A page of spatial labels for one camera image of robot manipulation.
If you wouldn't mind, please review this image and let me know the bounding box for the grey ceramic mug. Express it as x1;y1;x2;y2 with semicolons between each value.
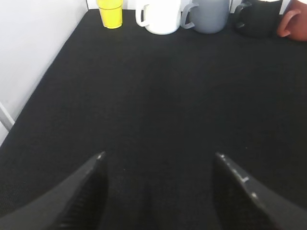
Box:
180;0;230;34

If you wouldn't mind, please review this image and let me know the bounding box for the black table mat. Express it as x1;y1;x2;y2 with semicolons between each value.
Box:
0;10;307;230

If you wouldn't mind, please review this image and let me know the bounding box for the white ceramic mug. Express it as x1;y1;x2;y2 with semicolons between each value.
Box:
135;0;181;35

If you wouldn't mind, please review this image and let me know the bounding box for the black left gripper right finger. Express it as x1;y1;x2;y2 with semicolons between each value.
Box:
213;152;307;230

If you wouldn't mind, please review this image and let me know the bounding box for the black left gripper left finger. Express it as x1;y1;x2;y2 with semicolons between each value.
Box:
0;152;108;230

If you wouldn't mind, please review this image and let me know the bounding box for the yellow plastic cup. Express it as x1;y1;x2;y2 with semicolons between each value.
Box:
96;0;123;29

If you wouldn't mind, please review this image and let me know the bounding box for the red ceramic mug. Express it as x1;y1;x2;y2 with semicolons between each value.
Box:
277;0;307;42

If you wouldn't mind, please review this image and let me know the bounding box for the black ceramic mug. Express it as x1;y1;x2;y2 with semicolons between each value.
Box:
234;0;283;38

